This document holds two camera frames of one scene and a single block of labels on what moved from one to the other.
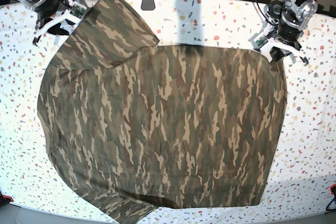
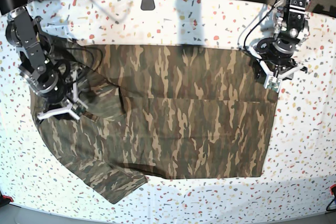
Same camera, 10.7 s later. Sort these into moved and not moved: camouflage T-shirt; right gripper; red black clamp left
Moved: camouflage T-shirt; right gripper
Not moved: red black clamp left
